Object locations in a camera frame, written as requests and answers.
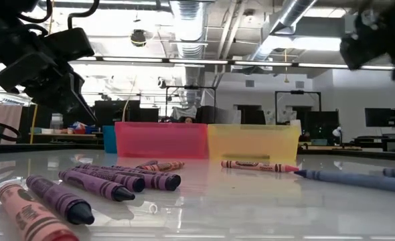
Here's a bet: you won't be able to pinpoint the brownish orange crayon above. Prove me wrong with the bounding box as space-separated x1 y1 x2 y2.
222 153 271 159

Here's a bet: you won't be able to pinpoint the LED light bar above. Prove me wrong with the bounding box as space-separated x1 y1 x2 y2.
0 53 395 72

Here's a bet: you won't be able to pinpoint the black metal stand frame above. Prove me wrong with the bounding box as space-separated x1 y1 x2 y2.
165 84 218 123
274 89 323 127

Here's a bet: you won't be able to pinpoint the pink cloth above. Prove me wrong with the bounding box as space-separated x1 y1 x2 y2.
0 102 23 145

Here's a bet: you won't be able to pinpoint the small pink plastic bin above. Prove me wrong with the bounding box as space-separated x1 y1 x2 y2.
114 121 209 159

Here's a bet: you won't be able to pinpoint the black cable loop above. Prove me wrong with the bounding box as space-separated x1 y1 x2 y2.
0 119 21 143

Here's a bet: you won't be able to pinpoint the grey hanging cloth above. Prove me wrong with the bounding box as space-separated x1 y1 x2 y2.
170 105 198 122

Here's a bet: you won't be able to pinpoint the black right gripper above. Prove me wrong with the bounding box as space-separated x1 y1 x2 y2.
339 3 395 83

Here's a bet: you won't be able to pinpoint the black partition panels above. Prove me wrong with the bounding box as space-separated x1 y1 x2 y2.
18 99 161 137

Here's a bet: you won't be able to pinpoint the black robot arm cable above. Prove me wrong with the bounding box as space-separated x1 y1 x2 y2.
18 0 100 29

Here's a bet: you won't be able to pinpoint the small yellow plastic bin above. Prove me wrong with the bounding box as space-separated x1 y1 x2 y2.
206 124 301 161

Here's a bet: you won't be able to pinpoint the wooden shelf table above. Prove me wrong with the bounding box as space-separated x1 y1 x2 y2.
29 132 104 145

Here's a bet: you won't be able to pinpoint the red crayon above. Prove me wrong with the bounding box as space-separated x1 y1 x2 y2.
140 161 185 173
220 160 301 173
0 182 80 241

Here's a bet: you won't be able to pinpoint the black computer monitor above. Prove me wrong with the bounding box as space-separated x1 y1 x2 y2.
364 107 395 128

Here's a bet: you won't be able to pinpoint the large teal plastic bin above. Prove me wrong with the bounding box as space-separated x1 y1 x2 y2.
102 125 117 154

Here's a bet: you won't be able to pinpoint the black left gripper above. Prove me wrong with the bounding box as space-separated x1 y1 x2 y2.
0 27 98 124

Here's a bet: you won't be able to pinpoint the yellow cable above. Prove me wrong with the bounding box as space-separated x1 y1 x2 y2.
29 0 56 145

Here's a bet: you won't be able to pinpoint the silver spiral ventilation duct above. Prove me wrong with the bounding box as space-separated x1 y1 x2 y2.
169 0 208 108
250 0 319 64

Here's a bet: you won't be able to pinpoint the black cabinet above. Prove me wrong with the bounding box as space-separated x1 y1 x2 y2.
301 110 340 145

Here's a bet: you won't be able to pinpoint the clear plastic jar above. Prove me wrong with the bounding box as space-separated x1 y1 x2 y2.
50 112 65 131

